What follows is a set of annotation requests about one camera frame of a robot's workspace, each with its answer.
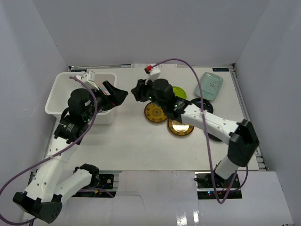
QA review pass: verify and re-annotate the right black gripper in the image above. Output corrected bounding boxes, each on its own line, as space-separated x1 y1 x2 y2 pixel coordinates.
131 76 166 110

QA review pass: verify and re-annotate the woven bamboo round tray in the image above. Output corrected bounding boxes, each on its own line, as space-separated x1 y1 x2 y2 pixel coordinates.
99 87 110 96

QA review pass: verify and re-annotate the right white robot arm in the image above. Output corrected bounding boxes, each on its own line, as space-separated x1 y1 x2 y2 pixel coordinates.
131 79 259 188

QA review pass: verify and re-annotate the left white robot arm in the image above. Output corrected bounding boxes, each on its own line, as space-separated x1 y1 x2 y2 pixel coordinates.
13 81 128 224

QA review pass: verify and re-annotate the white plastic bin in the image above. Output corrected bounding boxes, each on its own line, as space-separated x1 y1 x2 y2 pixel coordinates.
45 70 116 119

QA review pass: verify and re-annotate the yellow patterned plate dark rim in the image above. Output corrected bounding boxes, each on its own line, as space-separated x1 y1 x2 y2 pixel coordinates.
144 102 167 123

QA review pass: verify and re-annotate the lime green round plate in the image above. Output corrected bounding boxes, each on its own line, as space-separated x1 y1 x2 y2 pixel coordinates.
173 86 187 99

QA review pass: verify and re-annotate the gold centre plate dark rim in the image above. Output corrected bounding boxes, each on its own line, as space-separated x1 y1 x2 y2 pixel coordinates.
167 119 194 137

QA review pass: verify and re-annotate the black round plate upper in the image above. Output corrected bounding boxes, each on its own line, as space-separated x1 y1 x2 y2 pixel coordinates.
191 98 214 113

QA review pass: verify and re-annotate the black round plate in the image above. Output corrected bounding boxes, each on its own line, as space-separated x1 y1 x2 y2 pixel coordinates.
208 133 222 142
191 98 214 113

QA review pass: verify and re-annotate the pale green rectangular dish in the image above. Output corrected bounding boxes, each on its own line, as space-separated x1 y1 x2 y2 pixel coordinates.
199 72 223 101

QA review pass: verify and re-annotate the dark label sticker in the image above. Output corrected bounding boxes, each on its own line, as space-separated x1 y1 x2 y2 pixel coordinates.
212 68 229 72

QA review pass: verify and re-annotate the black round plate lower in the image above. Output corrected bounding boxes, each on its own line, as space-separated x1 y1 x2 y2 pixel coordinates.
208 133 222 142

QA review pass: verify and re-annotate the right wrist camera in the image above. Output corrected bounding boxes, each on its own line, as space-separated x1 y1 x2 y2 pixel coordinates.
144 65 161 83

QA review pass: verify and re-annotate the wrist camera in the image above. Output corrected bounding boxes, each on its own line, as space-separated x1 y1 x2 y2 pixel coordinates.
75 70 99 90
144 65 161 83

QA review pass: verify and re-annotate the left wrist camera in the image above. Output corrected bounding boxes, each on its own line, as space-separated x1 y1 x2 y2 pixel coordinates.
75 70 99 90

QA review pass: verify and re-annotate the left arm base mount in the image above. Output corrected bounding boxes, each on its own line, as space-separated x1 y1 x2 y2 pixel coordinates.
73 174 117 198

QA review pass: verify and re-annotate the aluminium frame rail right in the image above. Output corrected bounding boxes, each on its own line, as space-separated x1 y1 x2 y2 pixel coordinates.
229 63 269 171

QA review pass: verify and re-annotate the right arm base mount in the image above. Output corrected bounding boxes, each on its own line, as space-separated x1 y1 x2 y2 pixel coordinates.
194 173 243 200

